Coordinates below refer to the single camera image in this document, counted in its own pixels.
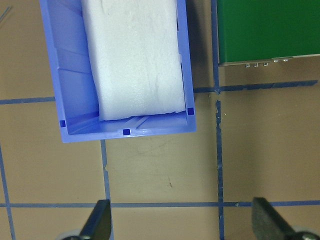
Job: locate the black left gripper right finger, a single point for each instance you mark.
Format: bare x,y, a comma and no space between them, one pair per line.
268,224

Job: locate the white foam pad left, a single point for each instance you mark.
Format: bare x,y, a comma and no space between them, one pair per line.
134,57

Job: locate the left blue plastic bin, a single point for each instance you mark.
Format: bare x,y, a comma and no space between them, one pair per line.
75,91

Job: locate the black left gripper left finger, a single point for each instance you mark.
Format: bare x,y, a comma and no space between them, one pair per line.
98,225

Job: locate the green conveyor belt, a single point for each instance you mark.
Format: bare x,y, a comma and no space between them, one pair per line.
258,30

